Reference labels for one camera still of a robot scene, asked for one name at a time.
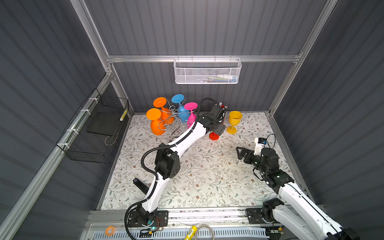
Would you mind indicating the chrome wine glass rack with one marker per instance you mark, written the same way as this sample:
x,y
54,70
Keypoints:
x,y
176,126

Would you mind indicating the orange wine glass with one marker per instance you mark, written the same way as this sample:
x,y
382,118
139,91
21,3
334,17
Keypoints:
x,y
166,115
154,115

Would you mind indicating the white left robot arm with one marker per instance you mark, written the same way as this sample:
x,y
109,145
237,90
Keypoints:
x,y
167,162

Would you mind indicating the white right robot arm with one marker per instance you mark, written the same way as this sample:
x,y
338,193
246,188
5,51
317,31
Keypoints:
x,y
289,193

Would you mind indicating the yellow wine glass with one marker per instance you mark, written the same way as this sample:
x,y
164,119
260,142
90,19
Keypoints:
x,y
234,119

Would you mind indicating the pink wine glass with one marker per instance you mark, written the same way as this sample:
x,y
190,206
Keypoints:
x,y
192,117

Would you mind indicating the red wine glass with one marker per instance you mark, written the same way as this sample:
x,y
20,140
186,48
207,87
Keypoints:
x,y
213,136

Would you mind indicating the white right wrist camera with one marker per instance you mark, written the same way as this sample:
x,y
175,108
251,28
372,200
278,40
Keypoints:
x,y
260,143

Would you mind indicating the white wire wall basket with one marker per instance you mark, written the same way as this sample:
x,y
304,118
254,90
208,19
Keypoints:
x,y
207,71

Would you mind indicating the black wire side basket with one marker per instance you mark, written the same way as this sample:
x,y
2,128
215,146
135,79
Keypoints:
x,y
97,131

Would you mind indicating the blue wine glass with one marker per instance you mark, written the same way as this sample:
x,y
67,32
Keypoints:
x,y
182,113

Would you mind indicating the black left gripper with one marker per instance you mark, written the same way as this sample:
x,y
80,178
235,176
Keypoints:
x,y
219,128

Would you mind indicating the yellow marker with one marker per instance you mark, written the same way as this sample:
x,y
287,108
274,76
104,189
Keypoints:
x,y
191,233

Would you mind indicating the black stapler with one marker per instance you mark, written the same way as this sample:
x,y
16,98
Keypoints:
x,y
139,184

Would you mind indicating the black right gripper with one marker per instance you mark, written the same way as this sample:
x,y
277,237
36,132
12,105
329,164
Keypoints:
x,y
249,152

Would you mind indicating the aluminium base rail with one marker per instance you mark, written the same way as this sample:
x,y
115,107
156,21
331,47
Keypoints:
x,y
210,216

